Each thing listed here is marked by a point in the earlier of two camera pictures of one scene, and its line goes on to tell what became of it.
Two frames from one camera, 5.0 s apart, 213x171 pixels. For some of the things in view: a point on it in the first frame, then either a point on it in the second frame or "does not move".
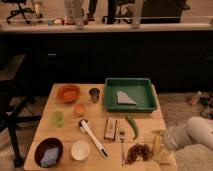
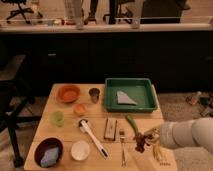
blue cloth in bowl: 50,157 does not move
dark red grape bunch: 136,151 → 141,140
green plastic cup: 57,118 does not move
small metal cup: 94,92 does not move
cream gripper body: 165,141 → 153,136
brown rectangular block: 110,129 does not move
